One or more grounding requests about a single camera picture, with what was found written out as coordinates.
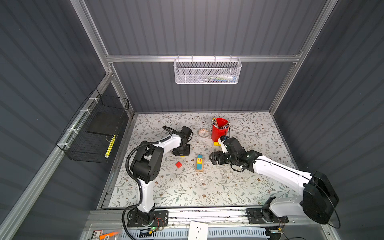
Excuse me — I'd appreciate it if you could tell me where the teal wooden block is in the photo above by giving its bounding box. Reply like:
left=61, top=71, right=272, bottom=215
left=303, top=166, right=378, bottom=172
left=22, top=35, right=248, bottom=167
left=196, top=155, right=204, bottom=171

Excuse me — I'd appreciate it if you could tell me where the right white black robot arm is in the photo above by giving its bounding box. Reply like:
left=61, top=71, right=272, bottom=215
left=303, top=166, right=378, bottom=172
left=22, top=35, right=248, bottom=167
left=209, top=137, right=339, bottom=225

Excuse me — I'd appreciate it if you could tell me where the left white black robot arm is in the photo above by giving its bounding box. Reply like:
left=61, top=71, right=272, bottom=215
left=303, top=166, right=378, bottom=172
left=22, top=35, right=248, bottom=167
left=126, top=126, right=193, bottom=215

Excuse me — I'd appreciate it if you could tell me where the clear tape roll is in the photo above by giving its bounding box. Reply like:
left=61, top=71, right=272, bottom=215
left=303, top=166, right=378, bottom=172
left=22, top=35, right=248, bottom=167
left=198, top=128, right=210, bottom=138

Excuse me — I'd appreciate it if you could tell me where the red pencil cup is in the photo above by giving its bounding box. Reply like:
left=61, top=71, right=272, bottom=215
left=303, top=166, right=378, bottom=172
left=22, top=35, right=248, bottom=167
left=211, top=118, right=230, bottom=142

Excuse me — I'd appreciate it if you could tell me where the floral table mat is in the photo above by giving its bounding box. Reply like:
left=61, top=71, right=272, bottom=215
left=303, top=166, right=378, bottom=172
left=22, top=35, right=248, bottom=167
left=128, top=112, right=297, bottom=207

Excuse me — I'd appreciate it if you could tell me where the black foam pad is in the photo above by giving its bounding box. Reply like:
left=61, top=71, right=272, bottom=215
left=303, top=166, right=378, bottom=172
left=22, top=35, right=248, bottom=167
left=87, top=112, right=121, bottom=137

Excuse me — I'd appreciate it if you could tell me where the yellow ruler in basket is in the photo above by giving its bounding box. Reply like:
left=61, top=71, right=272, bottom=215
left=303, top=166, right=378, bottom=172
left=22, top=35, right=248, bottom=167
left=105, top=135, right=117, bottom=159

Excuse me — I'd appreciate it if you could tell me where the white power socket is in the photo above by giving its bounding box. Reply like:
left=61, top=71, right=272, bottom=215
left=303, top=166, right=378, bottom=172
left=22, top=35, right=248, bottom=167
left=188, top=221, right=209, bottom=240

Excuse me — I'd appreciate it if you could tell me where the left black corrugated cable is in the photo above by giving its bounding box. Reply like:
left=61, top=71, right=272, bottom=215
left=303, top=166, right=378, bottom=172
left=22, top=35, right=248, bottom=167
left=121, top=125, right=181, bottom=240

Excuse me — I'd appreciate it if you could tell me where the white wire mesh basket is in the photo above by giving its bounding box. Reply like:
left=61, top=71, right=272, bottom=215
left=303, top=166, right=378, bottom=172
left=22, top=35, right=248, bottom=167
left=173, top=58, right=242, bottom=85

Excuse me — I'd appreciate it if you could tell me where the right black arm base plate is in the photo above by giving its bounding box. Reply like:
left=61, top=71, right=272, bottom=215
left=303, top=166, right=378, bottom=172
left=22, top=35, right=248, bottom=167
left=246, top=208, right=289, bottom=224

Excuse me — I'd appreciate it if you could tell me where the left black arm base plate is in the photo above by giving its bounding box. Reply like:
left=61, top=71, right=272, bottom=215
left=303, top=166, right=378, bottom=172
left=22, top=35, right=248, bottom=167
left=126, top=209, right=169, bottom=228

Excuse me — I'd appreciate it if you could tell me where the black wire mesh basket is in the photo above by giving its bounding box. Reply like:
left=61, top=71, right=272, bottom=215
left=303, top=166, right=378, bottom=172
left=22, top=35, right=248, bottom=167
left=56, top=90, right=130, bottom=164

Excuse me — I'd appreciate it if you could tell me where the orange tool handle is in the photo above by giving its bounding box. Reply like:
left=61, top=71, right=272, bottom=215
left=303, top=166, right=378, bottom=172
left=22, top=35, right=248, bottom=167
left=99, top=232, right=120, bottom=240

